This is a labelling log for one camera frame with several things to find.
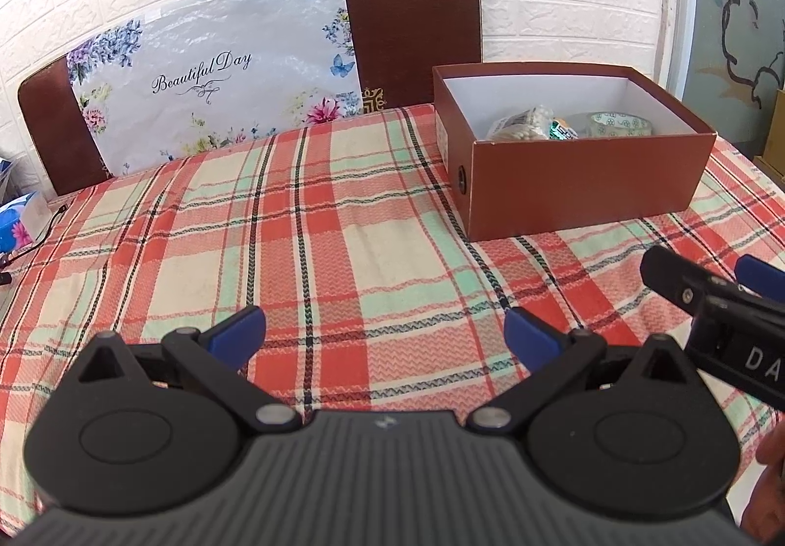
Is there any grey cartoon-painted panel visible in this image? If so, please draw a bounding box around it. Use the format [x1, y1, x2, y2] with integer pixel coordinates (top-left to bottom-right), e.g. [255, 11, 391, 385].
[680, 0, 785, 142]

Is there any red green plaid tablecloth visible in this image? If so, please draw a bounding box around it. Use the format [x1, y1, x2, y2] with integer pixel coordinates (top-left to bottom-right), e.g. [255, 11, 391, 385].
[0, 103, 785, 538]

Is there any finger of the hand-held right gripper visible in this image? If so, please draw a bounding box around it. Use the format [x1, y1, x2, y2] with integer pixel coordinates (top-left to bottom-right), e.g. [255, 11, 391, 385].
[641, 245, 746, 314]
[736, 255, 785, 307]

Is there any clear tape roll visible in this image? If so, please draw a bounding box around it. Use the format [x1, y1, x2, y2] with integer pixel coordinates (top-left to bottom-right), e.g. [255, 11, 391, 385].
[567, 112, 654, 139]

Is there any black cable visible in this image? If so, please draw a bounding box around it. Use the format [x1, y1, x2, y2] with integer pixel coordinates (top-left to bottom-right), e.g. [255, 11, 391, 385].
[0, 204, 70, 286]

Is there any brown cardboard shoe box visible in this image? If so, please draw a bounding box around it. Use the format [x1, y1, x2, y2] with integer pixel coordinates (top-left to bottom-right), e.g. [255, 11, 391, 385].
[432, 63, 718, 243]

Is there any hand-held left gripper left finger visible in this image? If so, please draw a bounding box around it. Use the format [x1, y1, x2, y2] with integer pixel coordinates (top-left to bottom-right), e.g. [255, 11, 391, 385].
[77, 305, 303, 433]

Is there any blue tissue pack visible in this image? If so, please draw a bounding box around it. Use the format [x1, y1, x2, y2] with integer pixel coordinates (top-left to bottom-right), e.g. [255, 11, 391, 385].
[0, 193, 50, 253]

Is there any floral plastic sheet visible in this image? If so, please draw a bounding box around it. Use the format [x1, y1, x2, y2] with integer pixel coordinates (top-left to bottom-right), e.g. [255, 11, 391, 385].
[66, 0, 364, 176]

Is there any clear bag of white beads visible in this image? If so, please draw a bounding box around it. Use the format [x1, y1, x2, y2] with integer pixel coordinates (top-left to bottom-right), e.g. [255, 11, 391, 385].
[487, 104, 556, 142]

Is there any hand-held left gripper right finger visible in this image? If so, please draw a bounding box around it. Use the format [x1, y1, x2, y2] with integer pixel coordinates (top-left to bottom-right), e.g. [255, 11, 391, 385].
[469, 307, 700, 433]

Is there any person's right hand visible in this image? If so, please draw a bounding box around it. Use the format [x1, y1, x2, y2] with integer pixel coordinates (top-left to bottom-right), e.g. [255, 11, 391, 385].
[739, 420, 785, 535]

